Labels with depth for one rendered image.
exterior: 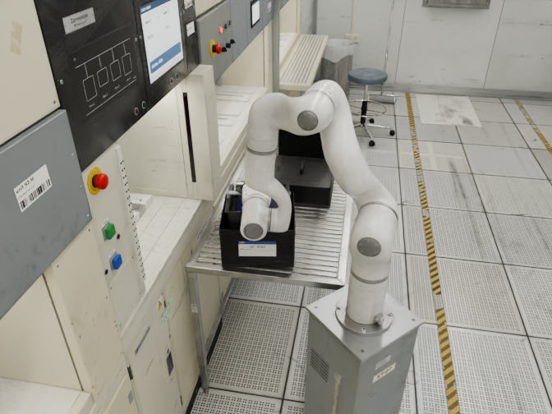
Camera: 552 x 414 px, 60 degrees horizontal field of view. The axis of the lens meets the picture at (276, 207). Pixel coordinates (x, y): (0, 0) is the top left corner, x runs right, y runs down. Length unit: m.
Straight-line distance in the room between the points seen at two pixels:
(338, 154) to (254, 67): 2.05
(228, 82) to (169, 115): 1.50
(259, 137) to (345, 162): 0.25
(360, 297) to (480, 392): 1.16
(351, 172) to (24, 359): 0.97
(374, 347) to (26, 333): 0.97
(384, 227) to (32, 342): 0.94
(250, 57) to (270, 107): 1.98
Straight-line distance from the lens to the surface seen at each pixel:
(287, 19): 4.71
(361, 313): 1.58
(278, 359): 2.50
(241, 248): 1.76
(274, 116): 1.29
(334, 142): 1.31
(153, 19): 1.52
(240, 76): 3.32
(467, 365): 2.65
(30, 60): 1.04
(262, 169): 1.40
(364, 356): 1.54
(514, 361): 2.76
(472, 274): 3.18
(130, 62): 1.38
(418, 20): 5.85
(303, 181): 2.15
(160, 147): 1.97
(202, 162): 1.93
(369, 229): 1.32
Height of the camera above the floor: 1.92
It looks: 33 degrees down
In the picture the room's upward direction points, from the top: straight up
